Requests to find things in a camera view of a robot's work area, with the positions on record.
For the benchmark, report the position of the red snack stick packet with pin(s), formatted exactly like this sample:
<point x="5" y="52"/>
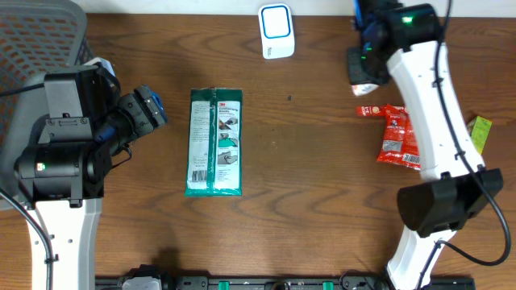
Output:
<point x="370" y="111"/>

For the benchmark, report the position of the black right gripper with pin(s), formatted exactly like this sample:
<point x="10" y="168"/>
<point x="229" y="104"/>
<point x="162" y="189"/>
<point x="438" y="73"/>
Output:
<point x="355" y="72"/>

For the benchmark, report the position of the green yellow juice carton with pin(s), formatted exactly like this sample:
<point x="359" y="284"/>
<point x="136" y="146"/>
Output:
<point x="478" y="129"/>

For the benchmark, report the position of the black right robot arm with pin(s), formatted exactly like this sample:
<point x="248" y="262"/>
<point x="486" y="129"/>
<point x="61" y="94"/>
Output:
<point x="406" y="44"/>

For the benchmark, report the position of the red chips bag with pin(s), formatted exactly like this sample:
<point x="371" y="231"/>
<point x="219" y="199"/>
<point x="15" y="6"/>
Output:
<point x="399" y="145"/>

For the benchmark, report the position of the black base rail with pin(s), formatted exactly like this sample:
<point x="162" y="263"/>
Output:
<point x="356" y="282"/>

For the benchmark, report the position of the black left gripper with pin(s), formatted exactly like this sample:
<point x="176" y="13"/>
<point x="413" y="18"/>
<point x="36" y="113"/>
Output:
<point x="148" y="105"/>

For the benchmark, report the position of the green snack bag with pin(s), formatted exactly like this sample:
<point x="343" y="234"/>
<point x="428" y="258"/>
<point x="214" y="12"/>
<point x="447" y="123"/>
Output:
<point x="214" y="153"/>

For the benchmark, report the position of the white barcode scanner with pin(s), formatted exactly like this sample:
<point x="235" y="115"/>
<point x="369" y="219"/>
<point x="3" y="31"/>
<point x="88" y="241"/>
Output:
<point x="276" y="31"/>

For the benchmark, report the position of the grey plastic mesh basket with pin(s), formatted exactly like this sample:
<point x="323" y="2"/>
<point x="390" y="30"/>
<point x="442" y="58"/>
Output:
<point x="38" y="37"/>

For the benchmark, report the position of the orange snack box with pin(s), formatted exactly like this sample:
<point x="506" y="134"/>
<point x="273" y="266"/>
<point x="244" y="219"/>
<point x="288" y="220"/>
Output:
<point x="363" y="89"/>

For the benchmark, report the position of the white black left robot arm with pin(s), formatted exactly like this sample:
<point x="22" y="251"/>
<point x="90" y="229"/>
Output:
<point x="73" y="123"/>

